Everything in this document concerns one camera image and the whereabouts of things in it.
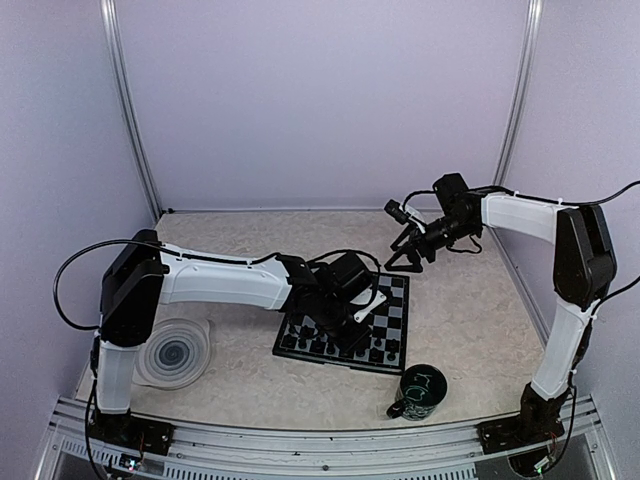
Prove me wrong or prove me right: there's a black chess piece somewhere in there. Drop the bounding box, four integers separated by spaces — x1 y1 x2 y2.
310 340 325 354
387 339 400 351

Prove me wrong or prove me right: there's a left aluminium corner post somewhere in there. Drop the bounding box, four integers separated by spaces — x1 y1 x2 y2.
100 0 163 221

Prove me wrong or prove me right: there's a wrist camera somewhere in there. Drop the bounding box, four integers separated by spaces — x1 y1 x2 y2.
349 274 387 324
384 199 426 233

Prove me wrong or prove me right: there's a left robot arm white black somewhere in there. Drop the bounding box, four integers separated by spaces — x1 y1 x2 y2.
91 229 385 445

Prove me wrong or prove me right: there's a right aluminium corner post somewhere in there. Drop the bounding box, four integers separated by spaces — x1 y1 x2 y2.
492 0 544 186

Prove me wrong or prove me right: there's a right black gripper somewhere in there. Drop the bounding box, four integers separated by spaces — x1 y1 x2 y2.
385 212 478 272

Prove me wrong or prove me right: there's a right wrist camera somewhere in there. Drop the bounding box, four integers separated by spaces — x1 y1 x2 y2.
384 199 426 233

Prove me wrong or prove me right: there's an aluminium front rail frame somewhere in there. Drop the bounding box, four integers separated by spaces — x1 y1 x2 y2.
30 397 621 479

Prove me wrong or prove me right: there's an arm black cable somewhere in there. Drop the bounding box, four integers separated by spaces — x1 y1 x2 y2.
579 180 640 206
52 238 131 331

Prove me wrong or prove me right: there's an aluminium corner post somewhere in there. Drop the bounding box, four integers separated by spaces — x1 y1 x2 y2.
100 0 163 221
492 0 544 186

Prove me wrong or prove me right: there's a black grey chess board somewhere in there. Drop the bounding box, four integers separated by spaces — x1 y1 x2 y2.
272 274 410 375

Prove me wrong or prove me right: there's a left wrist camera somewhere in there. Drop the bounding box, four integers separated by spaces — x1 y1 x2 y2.
349 274 387 324

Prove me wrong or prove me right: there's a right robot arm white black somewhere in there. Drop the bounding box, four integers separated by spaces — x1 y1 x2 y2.
384 173 617 453

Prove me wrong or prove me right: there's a clear collapsible silicone bowl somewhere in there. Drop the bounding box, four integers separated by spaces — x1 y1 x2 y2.
133 318 214 390

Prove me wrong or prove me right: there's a dark green mug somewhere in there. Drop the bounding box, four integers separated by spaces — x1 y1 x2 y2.
386 364 448 421

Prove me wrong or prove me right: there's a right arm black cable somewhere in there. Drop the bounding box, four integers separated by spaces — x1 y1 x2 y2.
579 180 640 206

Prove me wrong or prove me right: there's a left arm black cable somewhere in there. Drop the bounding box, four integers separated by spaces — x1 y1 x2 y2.
52 238 131 331

